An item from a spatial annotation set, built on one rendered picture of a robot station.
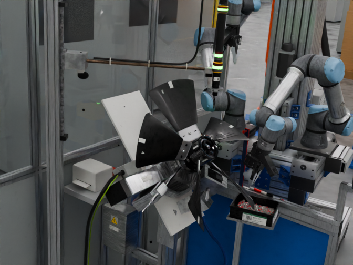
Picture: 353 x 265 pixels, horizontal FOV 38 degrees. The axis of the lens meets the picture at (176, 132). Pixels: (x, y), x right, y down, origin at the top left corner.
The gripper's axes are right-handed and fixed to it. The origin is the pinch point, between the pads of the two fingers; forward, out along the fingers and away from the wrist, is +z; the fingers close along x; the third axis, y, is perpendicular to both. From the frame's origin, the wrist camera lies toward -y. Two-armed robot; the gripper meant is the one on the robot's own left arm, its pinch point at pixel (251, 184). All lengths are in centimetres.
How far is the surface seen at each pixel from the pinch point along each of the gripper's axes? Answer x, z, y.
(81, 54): 49, -34, 78
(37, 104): 54, -2, 93
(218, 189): 5.5, 9.8, 12.2
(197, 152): 27.6, -14.2, 19.1
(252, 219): -0.2, 16.2, -7.7
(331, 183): -265, 108, 12
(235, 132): -8.0, -13.9, 21.3
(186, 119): 20.0, -20.6, 33.9
